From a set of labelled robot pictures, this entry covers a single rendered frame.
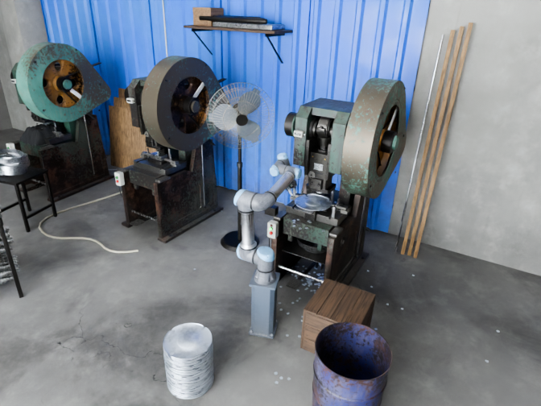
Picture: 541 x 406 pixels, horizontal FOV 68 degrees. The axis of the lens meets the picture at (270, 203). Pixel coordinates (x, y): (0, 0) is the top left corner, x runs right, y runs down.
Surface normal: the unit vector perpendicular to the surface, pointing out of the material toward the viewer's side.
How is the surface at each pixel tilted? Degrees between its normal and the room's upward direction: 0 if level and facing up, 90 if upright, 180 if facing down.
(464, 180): 90
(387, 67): 90
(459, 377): 0
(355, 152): 89
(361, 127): 65
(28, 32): 90
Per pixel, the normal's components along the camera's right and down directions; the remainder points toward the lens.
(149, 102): -0.52, 0.18
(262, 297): -0.21, 0.42
